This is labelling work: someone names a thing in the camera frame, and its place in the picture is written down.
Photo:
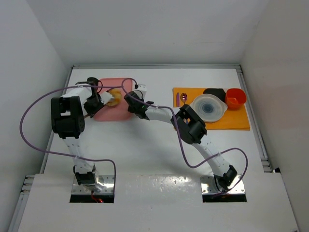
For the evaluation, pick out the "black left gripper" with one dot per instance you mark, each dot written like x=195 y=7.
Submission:
x=95 y=102

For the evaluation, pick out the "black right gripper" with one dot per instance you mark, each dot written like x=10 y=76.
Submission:
x=133 y=102

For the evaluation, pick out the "pink rectangular tray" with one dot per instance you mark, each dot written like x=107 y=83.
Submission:
x=115 y=113

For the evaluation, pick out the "golden knotted bread roll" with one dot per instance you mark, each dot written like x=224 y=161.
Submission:
x=117 y=95

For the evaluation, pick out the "steel cake server wooden handle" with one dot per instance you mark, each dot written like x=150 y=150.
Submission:
x=106 y=97

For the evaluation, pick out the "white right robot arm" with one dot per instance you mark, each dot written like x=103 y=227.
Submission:
x=190 y=129

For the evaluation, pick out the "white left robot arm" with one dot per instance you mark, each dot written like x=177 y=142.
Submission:
x=67 y=116

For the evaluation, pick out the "iridescent table knife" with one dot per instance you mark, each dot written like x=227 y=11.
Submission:
x=178 y=99

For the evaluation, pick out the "iridescent spoon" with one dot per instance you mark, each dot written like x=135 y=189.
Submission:
x=183 y=98

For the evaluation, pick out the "white plate blue swirl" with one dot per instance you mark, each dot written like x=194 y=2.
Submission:
x=209 y=107

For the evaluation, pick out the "black coaster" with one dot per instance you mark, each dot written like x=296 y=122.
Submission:
x=218 y=92

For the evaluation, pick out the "orange cloth placemat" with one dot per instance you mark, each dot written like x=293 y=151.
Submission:
x=232 y=119

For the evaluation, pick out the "orange cup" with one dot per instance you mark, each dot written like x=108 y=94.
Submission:
x=235 y=98

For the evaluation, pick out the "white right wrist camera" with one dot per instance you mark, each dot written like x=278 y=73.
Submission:
x=142 y=88

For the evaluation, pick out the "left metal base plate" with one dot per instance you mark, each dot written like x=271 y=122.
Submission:
x=104 y=186

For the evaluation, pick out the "metal base plate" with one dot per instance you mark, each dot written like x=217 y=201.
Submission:
x=210 y=186
x=104 y=186

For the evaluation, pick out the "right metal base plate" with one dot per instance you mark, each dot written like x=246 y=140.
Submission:
x=210 y=186

